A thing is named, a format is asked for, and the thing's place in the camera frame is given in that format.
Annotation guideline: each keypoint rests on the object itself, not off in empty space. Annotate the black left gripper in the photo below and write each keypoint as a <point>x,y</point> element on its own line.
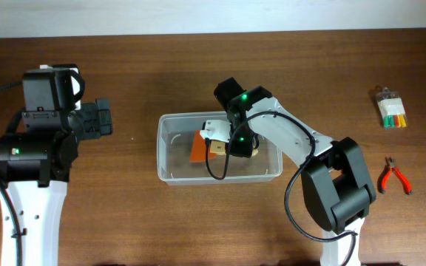
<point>98,118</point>

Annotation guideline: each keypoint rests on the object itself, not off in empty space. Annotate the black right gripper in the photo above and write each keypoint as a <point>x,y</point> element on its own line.
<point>246,148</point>

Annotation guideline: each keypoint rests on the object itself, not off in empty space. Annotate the orange scraper with wooden handle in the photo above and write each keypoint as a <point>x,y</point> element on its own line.
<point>216,149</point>

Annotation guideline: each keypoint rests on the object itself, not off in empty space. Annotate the clear plastic container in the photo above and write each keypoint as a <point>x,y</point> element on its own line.
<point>184,159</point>

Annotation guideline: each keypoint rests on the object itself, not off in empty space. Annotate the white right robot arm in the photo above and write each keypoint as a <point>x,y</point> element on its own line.
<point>336,184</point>

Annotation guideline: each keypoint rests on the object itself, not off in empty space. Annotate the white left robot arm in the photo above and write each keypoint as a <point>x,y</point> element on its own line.
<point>36,154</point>

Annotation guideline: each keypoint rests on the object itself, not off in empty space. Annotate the clear pack of coloured pieces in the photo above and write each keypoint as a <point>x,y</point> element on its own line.
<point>391,109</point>

